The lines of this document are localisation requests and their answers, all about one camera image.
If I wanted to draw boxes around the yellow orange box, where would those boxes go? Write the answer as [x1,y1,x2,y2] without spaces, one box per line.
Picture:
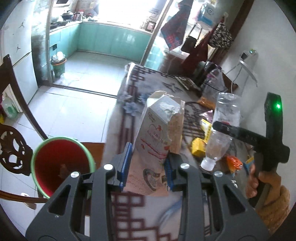
[191,138,206,158]

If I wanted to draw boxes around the torn pink white carton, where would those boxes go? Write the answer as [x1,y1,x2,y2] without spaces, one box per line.
[124,91,185,196]

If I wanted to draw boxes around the clear plastic bottle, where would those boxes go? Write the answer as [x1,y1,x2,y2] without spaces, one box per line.
[200,92,241,172]

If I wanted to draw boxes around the teal kitchen cabinets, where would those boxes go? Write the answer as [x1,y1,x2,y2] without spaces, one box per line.
[49,22,151,62]

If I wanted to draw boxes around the green kitchen trash bin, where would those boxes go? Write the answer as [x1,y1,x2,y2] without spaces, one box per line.
[51,51,67,78]

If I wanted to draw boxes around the right hand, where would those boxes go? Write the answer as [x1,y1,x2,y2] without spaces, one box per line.
[245,164,281,205]

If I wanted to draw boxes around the orange snack wrapper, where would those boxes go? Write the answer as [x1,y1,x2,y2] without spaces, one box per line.
[226,156,243,174]

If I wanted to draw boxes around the patterned tablecloth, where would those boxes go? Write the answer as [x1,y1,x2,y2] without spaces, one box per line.
[101,62,255,241]

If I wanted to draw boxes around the red bin with green rim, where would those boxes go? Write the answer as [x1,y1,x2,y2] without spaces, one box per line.
[31,137,96,199]

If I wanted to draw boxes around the bag of orange snacks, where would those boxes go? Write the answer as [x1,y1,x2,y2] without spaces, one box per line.
[197,66,227,110]

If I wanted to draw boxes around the dark wooden chair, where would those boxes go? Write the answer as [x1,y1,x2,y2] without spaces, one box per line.
[1,55,47,205]

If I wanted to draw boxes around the black handbag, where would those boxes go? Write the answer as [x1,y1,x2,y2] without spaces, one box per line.
[181,23,203,53]

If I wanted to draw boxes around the red plaid cloth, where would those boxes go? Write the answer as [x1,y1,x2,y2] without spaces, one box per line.
[161,0,193,51]

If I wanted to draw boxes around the white refrigerator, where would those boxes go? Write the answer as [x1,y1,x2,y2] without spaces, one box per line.
[1,1,38,103]

